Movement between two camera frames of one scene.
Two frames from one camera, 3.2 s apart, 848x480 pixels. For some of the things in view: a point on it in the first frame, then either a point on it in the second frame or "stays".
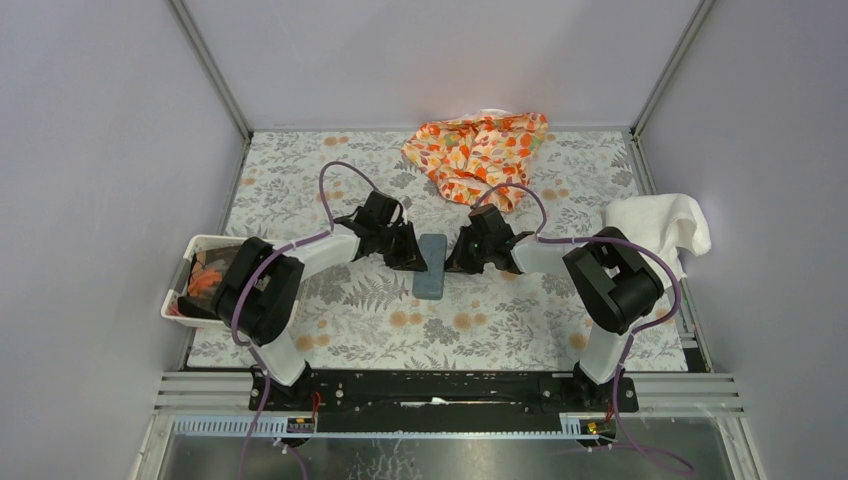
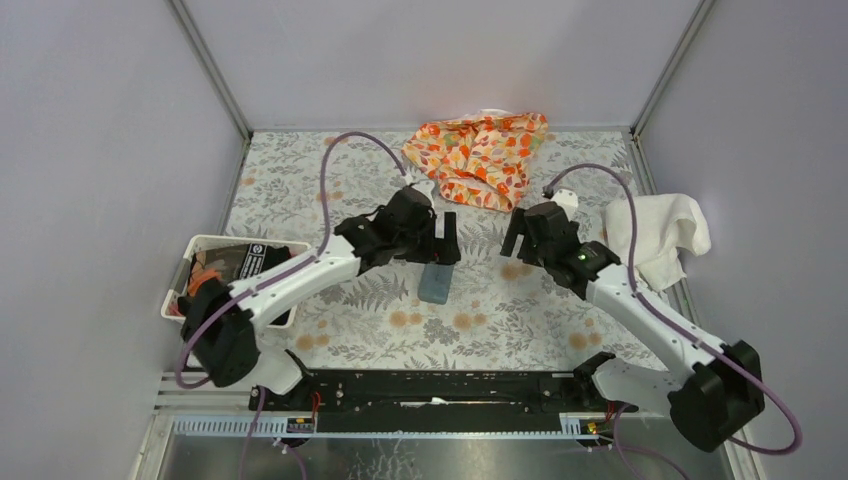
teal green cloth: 430,284 stays
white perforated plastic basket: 193,245 stays
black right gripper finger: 458,260 → 516,227
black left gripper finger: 408,253 → 446,251
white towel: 670,222 stays
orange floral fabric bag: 481,158 stays
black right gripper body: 483,248 → 548,259
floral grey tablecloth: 345,254 stays
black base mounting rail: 441,401 stays
